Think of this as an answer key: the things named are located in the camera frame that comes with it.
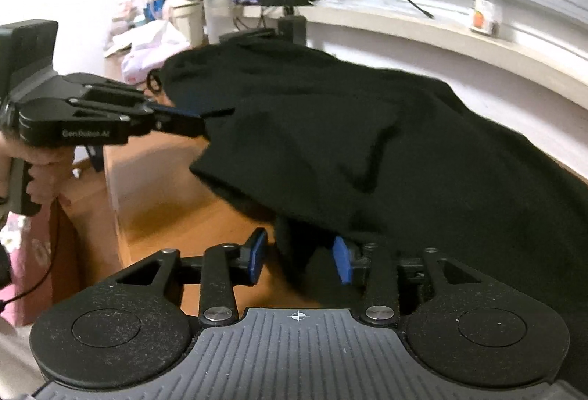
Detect beige container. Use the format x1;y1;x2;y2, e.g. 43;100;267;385
171;0;206;48

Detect black pants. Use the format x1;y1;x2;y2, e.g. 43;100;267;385
147;36;588;387

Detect person's beige jacket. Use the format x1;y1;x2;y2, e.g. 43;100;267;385
0;322;44;400

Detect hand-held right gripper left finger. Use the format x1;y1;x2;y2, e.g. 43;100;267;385
112;228;269;328

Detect black power adapter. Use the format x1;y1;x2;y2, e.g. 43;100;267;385
278;14;308;47

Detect small glass jar orange label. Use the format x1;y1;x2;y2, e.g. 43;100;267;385
469;0;502;36

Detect pink patterned cloth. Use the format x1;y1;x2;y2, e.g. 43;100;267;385
0;198;52;327

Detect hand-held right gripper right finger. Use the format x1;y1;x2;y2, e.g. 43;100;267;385
332;236;484;327

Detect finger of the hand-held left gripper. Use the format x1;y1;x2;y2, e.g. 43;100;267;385
73;100;236;138
60;74;153;110

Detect person's left hand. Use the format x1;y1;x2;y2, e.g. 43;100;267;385
0;136;75;205

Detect black ribbed device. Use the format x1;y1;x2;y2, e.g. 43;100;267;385
218;29;276;43

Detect bottle with green lid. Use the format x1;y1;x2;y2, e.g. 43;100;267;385
200;0;236;46

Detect beige stone window sill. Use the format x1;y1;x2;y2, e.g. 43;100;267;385
241;0;588;81

